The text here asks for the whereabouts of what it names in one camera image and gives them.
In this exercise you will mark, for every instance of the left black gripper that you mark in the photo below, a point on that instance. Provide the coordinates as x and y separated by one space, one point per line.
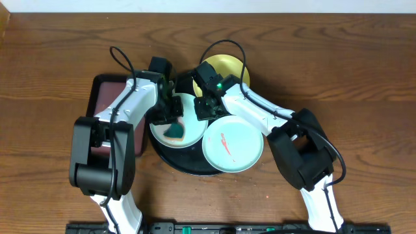
179 112

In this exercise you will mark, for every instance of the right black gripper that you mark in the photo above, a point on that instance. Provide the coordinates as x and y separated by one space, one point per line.
201 114

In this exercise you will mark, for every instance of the green sponge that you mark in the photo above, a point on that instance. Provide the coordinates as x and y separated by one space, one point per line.
176 130

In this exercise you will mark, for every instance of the mint green plate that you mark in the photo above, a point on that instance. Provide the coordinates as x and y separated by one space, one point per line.
231 144
193 128

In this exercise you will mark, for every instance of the mint green plate front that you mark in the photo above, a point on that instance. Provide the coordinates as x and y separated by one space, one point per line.
231 144

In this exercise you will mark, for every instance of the yellow plate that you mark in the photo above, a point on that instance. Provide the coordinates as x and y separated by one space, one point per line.
224 65

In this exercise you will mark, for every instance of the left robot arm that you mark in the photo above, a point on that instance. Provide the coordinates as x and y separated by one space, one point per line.
102 161

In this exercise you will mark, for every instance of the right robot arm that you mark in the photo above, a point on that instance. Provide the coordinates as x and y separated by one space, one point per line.
301 150

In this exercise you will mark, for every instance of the round black serving tray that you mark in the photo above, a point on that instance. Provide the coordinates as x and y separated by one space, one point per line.
189 160

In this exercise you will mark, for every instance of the rectangular black brown tray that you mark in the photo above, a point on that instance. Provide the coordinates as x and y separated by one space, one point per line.
105 89

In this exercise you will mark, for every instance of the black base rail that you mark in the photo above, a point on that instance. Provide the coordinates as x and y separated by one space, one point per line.
171 228

